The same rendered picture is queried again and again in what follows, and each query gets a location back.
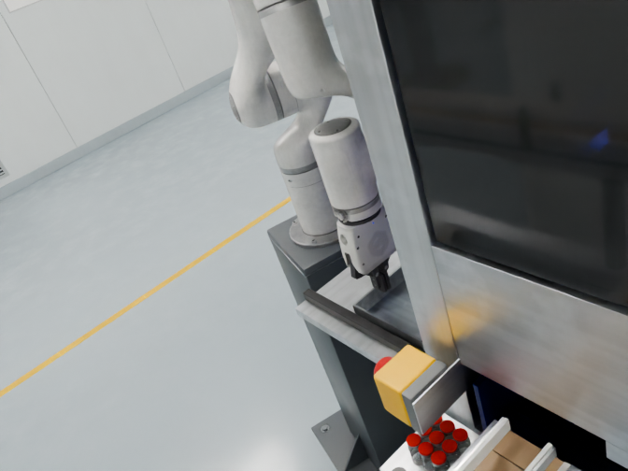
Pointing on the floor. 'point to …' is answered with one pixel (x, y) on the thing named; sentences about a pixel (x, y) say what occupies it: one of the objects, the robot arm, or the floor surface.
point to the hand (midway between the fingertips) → (379, 279)
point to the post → (399, 179)
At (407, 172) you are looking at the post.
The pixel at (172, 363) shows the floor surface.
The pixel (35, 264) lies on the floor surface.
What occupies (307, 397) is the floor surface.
